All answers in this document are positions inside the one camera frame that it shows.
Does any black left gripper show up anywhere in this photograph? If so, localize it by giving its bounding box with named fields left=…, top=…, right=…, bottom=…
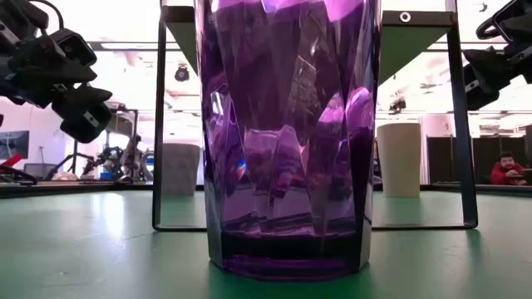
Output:
left=0, top=0, right=114, bottom=145

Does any cream tall cup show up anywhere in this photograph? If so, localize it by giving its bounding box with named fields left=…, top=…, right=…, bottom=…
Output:
left=376, top=122, right=423, bottom=199

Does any person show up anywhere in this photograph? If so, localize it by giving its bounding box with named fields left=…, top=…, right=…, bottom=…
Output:
left=490, top=152, right=528, bottom=186

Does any black room partition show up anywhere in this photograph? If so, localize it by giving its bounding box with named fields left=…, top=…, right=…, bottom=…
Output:
left=426, top=135, right=532, bottom=185

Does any black ceiling camera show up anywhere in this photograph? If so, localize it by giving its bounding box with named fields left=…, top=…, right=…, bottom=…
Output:
left=388, top=97, right=407, bottom=114
left=174, top=64, right=191, bottom=83

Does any black table frame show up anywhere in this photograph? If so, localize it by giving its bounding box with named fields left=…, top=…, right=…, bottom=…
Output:
left=0, top=181, right=532, bottom=199

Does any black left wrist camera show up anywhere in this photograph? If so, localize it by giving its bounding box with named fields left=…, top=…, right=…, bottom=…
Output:
left=49, top=27, right=98, bottom=67

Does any purple faceted plastic tumbler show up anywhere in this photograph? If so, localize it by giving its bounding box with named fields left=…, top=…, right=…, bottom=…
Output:
left=195, top=0, right=382, bottom=282

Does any green table mat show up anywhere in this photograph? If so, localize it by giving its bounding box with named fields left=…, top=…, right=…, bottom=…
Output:
left=0, top=189, right=532, bottom=299

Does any lavender grey mug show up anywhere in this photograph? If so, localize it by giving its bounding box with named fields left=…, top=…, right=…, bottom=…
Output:
left=161, top=143, right=201, bottom=197

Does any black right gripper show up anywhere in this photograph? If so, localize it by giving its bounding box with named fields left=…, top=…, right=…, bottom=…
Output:
left=463, top=0, right=532, bottom=111

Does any dark wall picture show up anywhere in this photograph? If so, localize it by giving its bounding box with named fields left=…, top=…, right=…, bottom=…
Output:
left=0, top=130, right=31, bottom=161

